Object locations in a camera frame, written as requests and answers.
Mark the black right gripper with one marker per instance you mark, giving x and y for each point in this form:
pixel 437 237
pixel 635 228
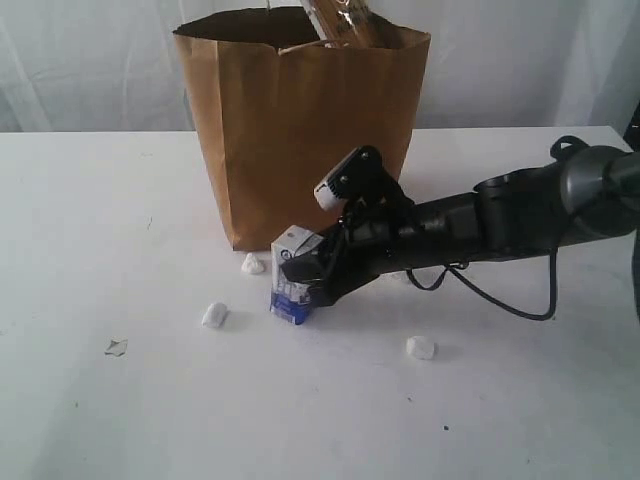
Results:
pixel 365 243

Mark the small blue white milk carton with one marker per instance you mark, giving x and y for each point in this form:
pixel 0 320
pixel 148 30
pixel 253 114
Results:
pixel 290 301

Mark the spaghetti pack black ends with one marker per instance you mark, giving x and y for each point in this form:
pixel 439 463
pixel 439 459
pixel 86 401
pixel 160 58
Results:
pixel 348 24

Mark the right robot arm black grey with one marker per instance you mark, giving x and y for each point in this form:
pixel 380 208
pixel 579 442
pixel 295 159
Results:
pixel 587 193

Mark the brown paper bag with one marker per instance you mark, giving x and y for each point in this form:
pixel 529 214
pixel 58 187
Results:
pixel 275 110

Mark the white foam peanut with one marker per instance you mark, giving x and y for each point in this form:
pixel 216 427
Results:
pixel 215 315
pixel 253 265
pixel 421 347

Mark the chipped spot paint flake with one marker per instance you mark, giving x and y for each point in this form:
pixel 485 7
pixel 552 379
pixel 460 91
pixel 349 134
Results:
pixel 116 348

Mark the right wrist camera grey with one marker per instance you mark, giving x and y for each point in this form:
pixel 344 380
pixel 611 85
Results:
pixel 360 173

